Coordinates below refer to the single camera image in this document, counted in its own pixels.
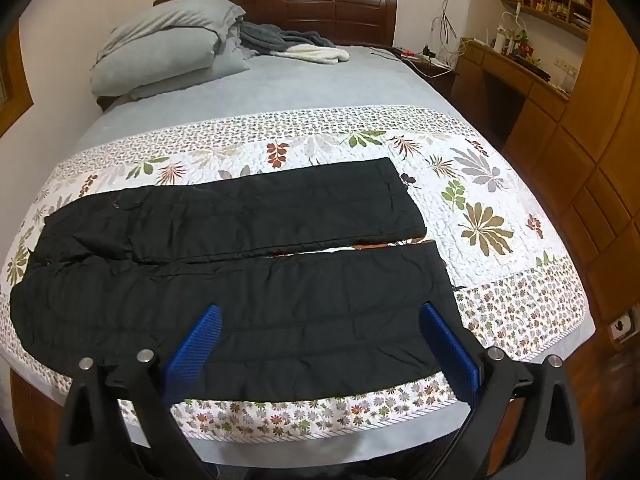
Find wooden wardrobe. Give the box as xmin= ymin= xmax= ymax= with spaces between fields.
xmin=505 ymin=0 xmax=640 ymax=357

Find white fleece cloth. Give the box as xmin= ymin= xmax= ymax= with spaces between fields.
xmin=272 ymin=44 xmax=351 ymax=66

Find dark grey blanket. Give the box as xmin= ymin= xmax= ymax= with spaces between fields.
xmin=239 ymin=21 xmax=335 ymax=57

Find white clothes hanger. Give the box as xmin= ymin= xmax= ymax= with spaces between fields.
xmin=501 ymin=2 xmax=531 ymax=32

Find black pants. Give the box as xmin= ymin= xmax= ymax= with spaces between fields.
xmin=9 ymin=157 xmax=458 ymax=404

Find dark wooden nightstand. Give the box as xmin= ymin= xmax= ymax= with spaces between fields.
xmin=370 ymin=45 xmax=459 ymax=107

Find wooden desk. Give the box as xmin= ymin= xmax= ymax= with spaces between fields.
xmin=452 ymin=35 xmax=572 ymax=152

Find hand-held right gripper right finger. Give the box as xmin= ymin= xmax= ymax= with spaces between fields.
xmin=419 ymin=301 xmax=587 ymax=480

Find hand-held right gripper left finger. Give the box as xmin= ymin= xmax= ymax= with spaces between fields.
xmin=57 ymin=304 xmax=224 ymax=480

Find hanging cables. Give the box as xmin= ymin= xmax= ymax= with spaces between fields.
xmin=432 ymin=0 xmax=469 ymax=68

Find floral quilt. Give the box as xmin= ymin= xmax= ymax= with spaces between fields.
xmin=0 ymin=105 xmax=597 ymax=442

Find grey pillow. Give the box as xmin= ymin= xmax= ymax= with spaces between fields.
xmin=95 ymin=0 xmax=247 ymax=69
xmin=90 ymin=27 xmax=252 ymax=99

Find dark wooden headboard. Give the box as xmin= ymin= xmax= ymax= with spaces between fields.
xmin=152 ymin=0 xmax=401 ymax=49

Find wooden wall shelf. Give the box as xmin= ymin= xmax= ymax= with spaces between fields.
xmin=500 ymin=0 xmax=596 ymax=42

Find wooden framed window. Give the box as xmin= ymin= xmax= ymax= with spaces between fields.
xmin=0 ymin=20 xmax=34 ymax=137

